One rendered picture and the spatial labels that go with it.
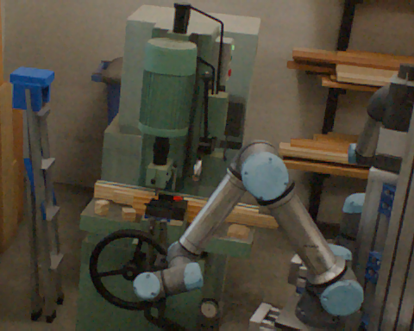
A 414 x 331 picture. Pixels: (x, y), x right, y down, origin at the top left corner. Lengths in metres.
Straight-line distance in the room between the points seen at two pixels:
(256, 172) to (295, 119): 3.14
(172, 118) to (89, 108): 2.65
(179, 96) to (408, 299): 0.97
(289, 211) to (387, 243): 0.46
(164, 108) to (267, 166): 0.71
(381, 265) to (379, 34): 2.75
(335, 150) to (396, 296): 2.32
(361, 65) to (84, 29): 1.72
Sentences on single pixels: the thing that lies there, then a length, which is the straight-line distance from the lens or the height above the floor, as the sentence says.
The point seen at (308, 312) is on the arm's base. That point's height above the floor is 0.85.
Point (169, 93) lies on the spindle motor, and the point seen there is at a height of 1.35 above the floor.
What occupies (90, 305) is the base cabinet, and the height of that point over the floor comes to 0.55.
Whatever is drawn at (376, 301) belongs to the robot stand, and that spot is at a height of 0.86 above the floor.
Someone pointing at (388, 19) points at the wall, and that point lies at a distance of 5.26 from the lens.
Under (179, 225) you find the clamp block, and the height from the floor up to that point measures 0.96.
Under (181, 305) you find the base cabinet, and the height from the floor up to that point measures 0.62.
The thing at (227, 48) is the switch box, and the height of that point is 1.46.
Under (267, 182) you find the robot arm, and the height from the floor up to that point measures 1.31.
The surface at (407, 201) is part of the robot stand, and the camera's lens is 2.63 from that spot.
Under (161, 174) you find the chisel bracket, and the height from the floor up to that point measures 1.05.
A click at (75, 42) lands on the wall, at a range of 5.41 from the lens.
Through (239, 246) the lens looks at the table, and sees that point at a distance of 2.88.
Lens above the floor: 2.06
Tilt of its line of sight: 20 degrees down
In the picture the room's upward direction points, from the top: 6 degrees clockwise
